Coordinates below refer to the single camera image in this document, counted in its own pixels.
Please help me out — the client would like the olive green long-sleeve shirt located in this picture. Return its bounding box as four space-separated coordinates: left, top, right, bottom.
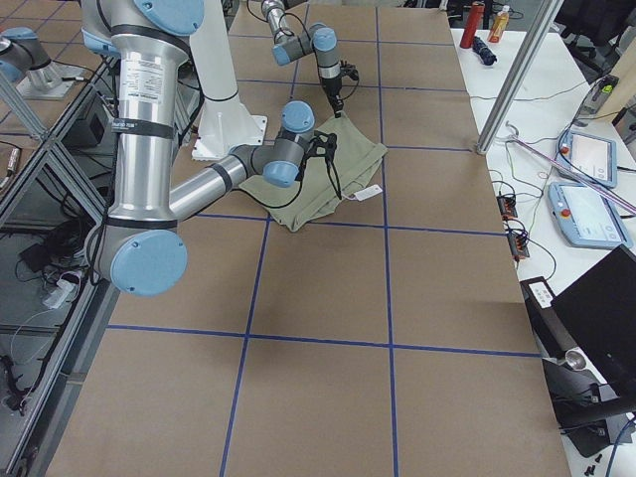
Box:
239 114 388 233

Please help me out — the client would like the black monitor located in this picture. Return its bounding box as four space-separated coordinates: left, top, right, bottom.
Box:
552 245 635 396

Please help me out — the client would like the near teach pendant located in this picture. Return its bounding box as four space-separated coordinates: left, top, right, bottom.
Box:
548 182 634 249

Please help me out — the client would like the teach pendant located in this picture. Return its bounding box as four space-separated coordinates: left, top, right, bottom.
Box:
556 130 617 189
548 182 634 249

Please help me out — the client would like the aluminium frame post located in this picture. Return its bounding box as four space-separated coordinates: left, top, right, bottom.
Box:
475 0 563 155

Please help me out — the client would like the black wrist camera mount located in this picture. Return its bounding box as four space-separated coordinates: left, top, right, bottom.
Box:
340 61 360 82
296 131 338 182

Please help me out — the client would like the orange connector board far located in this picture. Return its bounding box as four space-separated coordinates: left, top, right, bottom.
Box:
496 195 518 221

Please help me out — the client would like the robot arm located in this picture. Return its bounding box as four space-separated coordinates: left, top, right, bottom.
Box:
80 1 315 296
260 0 347 117

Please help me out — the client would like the orange drink bottle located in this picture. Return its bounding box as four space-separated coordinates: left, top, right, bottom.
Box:
487 5 510 44

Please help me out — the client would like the orange connector board near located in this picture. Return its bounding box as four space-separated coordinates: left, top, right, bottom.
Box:
507 229 530 262

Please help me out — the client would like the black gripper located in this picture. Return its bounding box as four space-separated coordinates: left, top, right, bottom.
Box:
320 77 344 118

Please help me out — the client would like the red cylinder bottle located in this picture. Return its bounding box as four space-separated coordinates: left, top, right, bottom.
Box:
459 1 485 49

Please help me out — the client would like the folded dark blue umbrella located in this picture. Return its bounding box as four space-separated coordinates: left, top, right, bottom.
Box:
472 36 497 67

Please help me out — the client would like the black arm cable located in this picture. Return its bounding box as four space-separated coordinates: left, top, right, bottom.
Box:
245 131 344 210

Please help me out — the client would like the white shirt price tag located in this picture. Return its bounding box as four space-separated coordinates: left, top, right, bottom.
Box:
354 184 383 202

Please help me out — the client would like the orange connector board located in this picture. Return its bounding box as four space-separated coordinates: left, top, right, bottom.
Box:
507 229 530 262
496 195 518 221

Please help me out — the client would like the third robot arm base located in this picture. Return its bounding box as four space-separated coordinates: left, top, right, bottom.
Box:
1 27 72 100

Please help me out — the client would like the far teach pendant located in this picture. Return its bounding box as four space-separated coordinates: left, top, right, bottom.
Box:
556 130 617 189

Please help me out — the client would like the black labelled box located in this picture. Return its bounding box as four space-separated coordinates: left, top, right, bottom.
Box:
520 276 587 372

